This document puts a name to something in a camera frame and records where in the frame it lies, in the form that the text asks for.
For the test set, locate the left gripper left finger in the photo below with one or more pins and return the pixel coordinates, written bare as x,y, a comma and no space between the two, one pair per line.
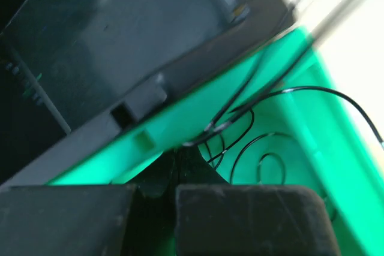
134,218

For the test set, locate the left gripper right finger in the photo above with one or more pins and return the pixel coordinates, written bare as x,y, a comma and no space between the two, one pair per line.
280,213

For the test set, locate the green plastic bin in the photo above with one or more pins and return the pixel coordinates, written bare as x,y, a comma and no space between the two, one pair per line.
304,117

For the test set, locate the black plastic bin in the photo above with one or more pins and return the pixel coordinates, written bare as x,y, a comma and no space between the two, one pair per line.
100,66

